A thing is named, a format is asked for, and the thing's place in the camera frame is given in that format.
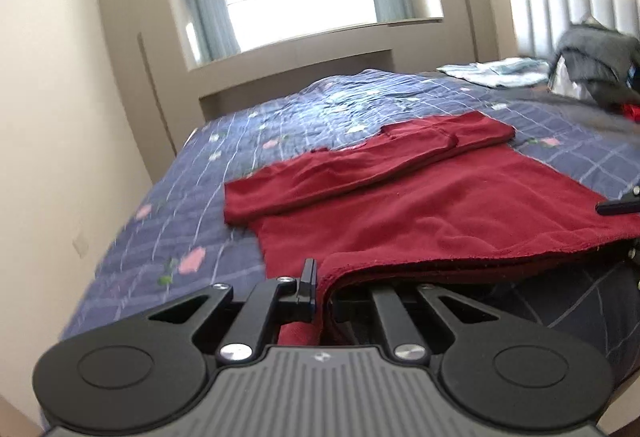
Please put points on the beige window seat cabinet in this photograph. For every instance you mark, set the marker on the beige window seat cabinet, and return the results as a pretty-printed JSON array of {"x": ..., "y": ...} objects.
[{"x": 300, "y": 67}]

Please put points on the light blue folded cloth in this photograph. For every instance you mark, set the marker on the light blue folded cloth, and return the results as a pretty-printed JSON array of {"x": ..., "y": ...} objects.
[{"x": 495, "y": 71}]

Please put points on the dark grey clothes pile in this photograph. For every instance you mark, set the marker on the dark grey clothes pile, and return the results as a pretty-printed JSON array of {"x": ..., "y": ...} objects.
[{"x": 600, "y": 57}]

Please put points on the white wall socket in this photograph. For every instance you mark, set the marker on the white wall socket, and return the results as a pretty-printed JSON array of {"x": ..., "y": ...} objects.
[{"x": 81, "y": 243}]

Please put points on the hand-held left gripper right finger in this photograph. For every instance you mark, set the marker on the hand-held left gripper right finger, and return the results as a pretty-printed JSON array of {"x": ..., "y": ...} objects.
[{"x": 390, "y": 314}]

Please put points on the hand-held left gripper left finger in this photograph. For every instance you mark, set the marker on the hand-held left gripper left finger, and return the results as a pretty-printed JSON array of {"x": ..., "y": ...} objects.
[{"x": 310, "y": 289}]

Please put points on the small red cloth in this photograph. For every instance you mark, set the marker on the small red cloth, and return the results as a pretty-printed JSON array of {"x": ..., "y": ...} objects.
[{"x": 632, "y": 112}]

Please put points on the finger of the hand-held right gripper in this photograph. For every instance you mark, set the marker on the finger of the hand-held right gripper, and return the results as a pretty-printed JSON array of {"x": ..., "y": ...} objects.
[
  {"x": 636, "y": 267},
  {"x": 620, "y": 207}
]

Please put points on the grey padded headboard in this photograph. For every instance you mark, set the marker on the grey padded headboard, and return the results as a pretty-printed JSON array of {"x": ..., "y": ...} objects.
[{"x": 545, "y": 17}]

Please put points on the blue checked floral quilt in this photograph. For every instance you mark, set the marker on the blue checked floral quilt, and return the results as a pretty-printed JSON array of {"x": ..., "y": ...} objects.
[{"x": 215, "y": 167}]

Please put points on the dark grey blanket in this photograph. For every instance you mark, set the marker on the dark grey blanket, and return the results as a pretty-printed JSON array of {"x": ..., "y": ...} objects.
[{"x": 565, "y": 109}]

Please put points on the red long-sleeve shirt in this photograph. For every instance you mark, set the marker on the red long-sleeve shirt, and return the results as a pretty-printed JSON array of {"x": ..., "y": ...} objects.
[{"x": 425, "y": 207}]

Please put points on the silver plastic bag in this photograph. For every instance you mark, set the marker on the silver plastic bag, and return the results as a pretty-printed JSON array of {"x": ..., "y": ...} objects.
[{"x": 567, "y": 79}]

